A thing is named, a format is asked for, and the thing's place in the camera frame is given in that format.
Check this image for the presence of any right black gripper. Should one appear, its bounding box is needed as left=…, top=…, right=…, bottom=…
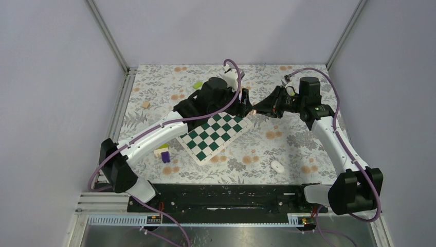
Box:
left=253, top=85, right=305, bottom=119

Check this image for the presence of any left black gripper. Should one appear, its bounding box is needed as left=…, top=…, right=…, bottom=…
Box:
left=209, top=84, right=253, bottom=118

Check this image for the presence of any white earbud case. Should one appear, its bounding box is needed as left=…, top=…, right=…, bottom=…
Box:
left=270, top=160, right=285, bottom=174

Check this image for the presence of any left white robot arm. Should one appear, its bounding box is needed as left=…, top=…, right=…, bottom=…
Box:
left=96, top=75, right=252, bottom=211

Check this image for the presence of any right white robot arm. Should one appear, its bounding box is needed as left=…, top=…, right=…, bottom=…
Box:
left=253, top=77, right=383, bottom=215

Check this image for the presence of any green block left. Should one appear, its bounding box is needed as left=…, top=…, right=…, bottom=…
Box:
left=193, top=81, right=203, bottom=90

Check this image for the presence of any green white chessboard mat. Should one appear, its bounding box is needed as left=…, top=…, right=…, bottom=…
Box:
left=176, top=113, right=253, bottom=166

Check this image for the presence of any green white purple block stack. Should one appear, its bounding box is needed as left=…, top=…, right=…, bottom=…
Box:
left=154, top=144, right=171, bottom=164

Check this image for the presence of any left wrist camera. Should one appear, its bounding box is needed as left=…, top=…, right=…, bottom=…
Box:
left=221, top=67, right=239, bottom=92

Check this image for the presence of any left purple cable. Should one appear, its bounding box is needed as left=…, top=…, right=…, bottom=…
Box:
left=87, top=59, right=243, bottom=247

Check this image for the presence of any purple cable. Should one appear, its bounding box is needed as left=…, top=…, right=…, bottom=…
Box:
left=87, top=59, right=243, bottom=247
left=287, top=67, right=382, bottom=247

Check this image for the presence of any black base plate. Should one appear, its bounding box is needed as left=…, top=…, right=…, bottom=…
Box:
left=147, top=184, right=319, bottom=224

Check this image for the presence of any white slotted cable duct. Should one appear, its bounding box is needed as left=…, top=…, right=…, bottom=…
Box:
left=87, top=214, right=307, bottom=227

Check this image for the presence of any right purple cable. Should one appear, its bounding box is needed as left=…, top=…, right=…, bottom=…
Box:
left=287, top=67, right=382, bottom=247

